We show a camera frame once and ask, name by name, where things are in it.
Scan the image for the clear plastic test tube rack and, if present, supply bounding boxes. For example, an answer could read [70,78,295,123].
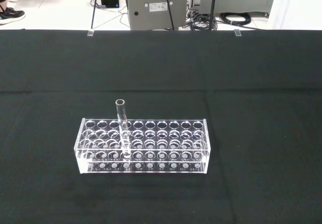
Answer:
[73,117,211,175]

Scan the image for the coiled black cable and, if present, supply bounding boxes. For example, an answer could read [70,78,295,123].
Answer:
[219,12,271,31]

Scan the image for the black tripod leg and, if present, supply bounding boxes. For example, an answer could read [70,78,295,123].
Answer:
[90,0,101,31]
[162,0,176,31]

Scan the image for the tangled black floor cables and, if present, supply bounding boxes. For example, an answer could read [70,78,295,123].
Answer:
[185,9,217,31]

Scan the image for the black bench cloth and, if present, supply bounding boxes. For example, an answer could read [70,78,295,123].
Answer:
[0,29,322,224]

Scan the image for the black tripod pole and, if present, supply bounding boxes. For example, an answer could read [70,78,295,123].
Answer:
[206,0,218,31]

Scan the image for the grey metal cabinet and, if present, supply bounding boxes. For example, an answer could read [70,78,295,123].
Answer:
[125,0,188,31]

